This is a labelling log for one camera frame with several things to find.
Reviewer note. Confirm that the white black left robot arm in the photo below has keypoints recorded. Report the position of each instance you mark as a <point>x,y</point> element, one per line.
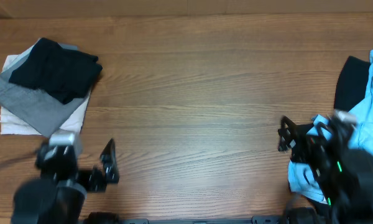
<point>58,195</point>

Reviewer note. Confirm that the white folded cloth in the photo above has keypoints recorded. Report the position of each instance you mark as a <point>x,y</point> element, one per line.
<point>11,124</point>

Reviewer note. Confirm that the grey folded shorts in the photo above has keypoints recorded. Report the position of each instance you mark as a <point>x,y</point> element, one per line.
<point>35,107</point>

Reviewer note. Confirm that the light blue garment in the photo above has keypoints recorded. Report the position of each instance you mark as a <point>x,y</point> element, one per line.
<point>300,177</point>

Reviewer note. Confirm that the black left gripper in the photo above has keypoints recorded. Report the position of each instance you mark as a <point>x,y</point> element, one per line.
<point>98,181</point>

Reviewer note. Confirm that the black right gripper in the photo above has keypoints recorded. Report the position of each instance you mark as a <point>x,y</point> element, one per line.
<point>306,140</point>

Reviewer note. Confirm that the black t-shirt with white logo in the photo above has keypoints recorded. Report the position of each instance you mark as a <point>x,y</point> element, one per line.
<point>63,73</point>

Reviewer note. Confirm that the black garment in pile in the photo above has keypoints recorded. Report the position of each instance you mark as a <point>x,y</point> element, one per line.
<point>351,89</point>

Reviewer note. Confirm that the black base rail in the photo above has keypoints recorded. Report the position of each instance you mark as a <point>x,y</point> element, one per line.
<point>257,219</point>

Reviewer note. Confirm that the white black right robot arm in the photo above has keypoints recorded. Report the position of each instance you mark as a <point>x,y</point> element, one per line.
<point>344,175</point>

